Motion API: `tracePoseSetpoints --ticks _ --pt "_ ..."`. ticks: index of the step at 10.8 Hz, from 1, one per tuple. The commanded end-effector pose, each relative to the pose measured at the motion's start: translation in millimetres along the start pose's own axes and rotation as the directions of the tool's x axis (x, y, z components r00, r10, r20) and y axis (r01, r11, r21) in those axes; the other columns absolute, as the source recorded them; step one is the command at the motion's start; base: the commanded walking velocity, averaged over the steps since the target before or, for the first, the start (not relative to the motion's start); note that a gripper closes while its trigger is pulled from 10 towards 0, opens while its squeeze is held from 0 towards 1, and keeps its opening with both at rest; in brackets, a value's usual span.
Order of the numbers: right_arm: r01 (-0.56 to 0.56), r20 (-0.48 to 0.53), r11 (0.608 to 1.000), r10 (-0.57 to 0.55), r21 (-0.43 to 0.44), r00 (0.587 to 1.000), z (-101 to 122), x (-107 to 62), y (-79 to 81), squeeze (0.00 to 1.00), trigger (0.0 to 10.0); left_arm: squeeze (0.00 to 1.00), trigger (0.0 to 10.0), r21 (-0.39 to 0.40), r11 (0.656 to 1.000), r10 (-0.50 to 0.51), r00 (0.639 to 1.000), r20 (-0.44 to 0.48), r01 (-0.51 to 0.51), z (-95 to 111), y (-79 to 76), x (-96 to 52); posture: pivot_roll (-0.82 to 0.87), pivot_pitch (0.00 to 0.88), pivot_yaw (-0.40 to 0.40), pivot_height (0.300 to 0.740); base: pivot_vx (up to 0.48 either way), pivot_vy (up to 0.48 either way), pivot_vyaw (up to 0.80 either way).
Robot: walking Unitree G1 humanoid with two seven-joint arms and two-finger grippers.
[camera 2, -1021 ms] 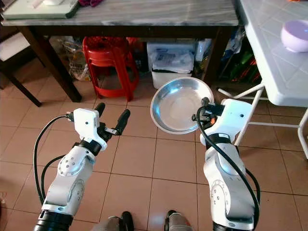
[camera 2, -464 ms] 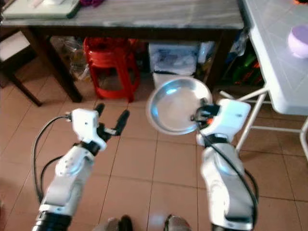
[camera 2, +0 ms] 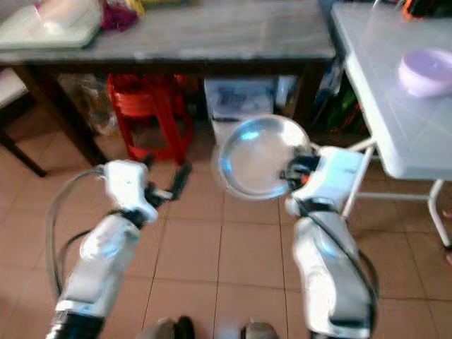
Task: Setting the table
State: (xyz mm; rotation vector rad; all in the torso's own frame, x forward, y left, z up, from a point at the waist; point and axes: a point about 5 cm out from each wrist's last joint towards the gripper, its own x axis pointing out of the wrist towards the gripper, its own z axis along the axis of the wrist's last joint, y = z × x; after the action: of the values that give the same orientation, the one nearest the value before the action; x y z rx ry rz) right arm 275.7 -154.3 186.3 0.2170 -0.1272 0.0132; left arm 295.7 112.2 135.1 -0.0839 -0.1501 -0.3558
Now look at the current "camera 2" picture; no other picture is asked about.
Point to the round steel plate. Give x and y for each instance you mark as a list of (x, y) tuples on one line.
[(258, 159)]

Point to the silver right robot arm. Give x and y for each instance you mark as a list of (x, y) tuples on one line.
[(328, 275)]

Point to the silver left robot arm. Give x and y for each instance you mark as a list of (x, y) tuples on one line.
[(99, 268)]

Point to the red plastic stool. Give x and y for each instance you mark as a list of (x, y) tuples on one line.
[(148, 106)]

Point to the white plastic bin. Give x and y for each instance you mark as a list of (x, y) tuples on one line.
[(213, 127)]

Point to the green bottles under table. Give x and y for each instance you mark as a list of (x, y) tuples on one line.
[(342, 109)]

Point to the clear plastic bag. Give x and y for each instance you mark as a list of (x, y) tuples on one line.
[(88, 106)]

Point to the crumpled white paper liner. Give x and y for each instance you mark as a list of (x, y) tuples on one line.
[(236, 99)]

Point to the dark wooden table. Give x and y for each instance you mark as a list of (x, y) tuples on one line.
[(169, 65)]

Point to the white folding table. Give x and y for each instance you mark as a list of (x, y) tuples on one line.
[(388, 92)]

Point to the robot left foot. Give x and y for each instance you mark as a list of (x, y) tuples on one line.
[(169, 330)]

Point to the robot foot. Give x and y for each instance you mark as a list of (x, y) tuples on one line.
[(261, 332), (169, 330)]

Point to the dark chair with pale seat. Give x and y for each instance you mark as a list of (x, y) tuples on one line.
[(10, 88)]

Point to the magenta cloth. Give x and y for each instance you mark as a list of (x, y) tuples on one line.
[(119, 18)]

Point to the purple plastic bowl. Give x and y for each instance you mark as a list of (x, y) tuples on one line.
[(427, 74)]

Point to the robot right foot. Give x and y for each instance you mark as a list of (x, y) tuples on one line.
[(261, 332)]

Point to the pale green tray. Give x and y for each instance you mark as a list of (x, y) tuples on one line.
[(21, 35)]

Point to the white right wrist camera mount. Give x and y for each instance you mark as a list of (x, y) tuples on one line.
[(339, 176)]

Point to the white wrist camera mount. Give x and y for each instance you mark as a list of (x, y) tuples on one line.
[(339, 176), (127, 187)]

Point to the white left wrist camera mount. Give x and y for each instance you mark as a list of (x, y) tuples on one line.
[(127, 187)]

